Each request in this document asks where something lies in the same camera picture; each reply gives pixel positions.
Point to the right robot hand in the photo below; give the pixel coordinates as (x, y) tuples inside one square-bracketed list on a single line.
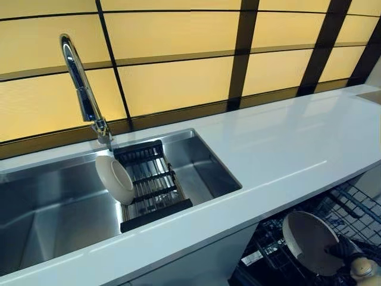
[(348, 250)]

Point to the cream ceramic plate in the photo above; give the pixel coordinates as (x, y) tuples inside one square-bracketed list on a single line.
[(306, 238), (116, 181)]

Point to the dark lower dishwasher rack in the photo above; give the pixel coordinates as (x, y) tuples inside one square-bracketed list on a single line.
[(268, 247)]

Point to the white cabinet door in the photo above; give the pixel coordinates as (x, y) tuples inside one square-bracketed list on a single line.
[(193, 268)]

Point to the black dish drying rack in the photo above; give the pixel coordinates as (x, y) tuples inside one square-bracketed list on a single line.
[(151, 178)]

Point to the stainless steel sink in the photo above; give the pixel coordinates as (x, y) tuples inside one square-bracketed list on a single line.
[(59, 202)]

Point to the chrome kitchen faucet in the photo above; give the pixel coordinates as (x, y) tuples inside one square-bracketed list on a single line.
[(81, 89)]

